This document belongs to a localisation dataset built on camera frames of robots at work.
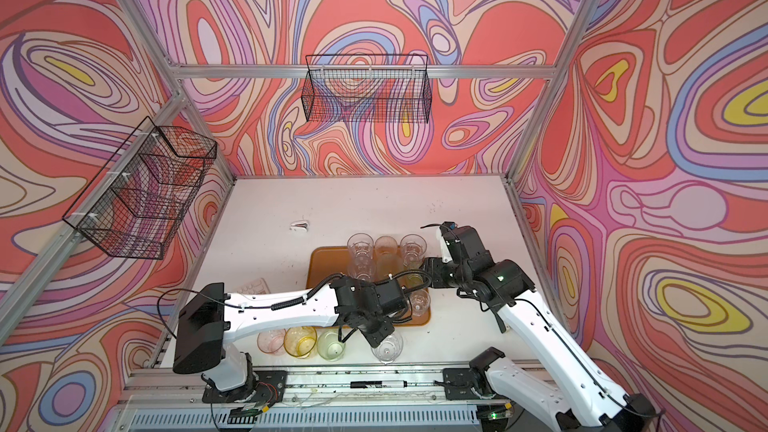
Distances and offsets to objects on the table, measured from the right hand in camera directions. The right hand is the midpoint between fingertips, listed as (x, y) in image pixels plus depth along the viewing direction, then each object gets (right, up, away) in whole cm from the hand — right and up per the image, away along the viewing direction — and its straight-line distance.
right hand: (434, 277), depth 73 cm
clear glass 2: (-19, -2, +18) cm, 26 cm away
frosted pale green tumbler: (-11, -1, +17) cm, 21 cm away
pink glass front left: (-43, -19, +7) cm, 48 cm away
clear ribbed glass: (-3, +4, +23) cm, 23 cm away
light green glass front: (-27, -20, +5) cm, 34 cm away
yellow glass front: (-36, -19, +7) cm, 41 cm away
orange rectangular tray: (-32, -1, +23) cm, 39 cm away
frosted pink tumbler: (-12, +3, +22) cm, 25 cm away
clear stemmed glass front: (-11, -21, +5) cm, 24 cm away
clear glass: (-20, +3, +23) cm, 31 cm away
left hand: (-11, -14, +1) cm, 18 cm away
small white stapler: (-43, +10, +31) cm, 54 cm away
